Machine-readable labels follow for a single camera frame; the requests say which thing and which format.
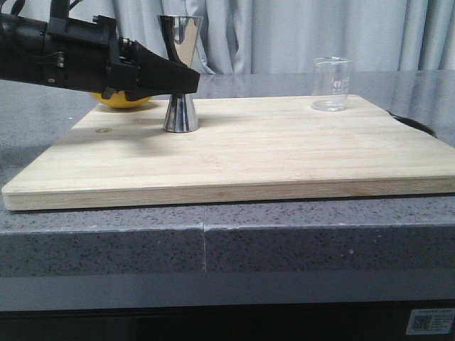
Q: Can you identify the steel double jigger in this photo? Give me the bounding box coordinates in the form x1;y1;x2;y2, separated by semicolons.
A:
158;15;203;133

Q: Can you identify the yellow lemon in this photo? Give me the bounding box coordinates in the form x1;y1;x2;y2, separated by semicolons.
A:
90;92;151;109

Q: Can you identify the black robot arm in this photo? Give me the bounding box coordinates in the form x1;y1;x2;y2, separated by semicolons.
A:
1;1;200;101

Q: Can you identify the small glass beaker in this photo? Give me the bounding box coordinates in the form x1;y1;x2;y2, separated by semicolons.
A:
311;56;353;112

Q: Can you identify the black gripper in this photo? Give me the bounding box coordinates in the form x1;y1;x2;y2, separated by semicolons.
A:
42;1;200;101

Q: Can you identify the white QR label sticker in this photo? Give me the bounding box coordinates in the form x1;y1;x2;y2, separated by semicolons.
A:
405;308;454;335

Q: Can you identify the wooden cutting board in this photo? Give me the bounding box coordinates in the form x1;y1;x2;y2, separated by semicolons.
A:
2;95;454;210

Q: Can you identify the grey curtain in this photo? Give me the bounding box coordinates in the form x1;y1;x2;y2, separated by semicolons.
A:
71;1;454;75

